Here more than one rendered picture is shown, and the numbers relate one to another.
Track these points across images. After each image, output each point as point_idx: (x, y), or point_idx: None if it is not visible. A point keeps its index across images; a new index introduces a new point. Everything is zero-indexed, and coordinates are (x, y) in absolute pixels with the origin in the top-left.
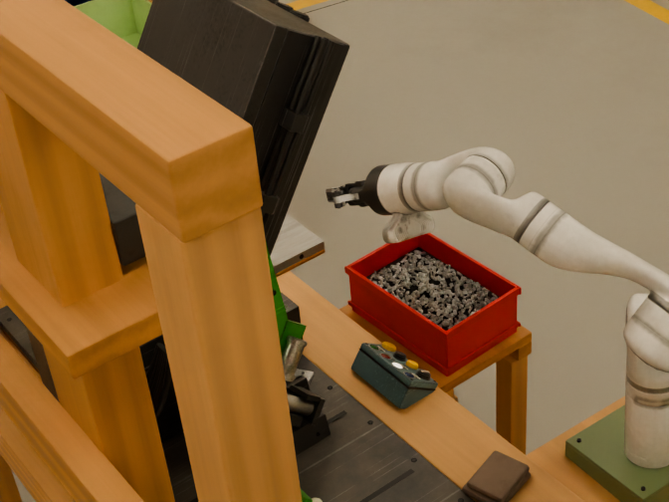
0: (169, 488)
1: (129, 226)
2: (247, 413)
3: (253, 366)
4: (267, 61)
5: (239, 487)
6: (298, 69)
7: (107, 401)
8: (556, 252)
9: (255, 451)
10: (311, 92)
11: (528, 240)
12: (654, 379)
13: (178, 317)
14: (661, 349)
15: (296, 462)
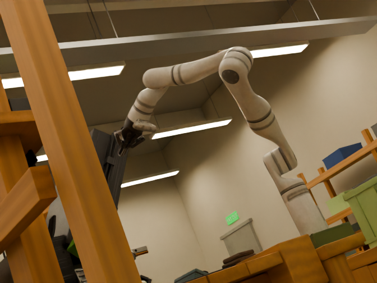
0: (51, 243)
1: (15, 101)
2: (36, 32)
3: (36, 14)
4: (92, 140)
5: (38, 63)
6: (107, 145)
7: (11, 178)
8: (185, 68)
9: (44, 50)
10: (113, 150)
11: (175, 73)
12: (288, 181)
13: (5, 0)
14: (229, 59)
15: (66, 67)
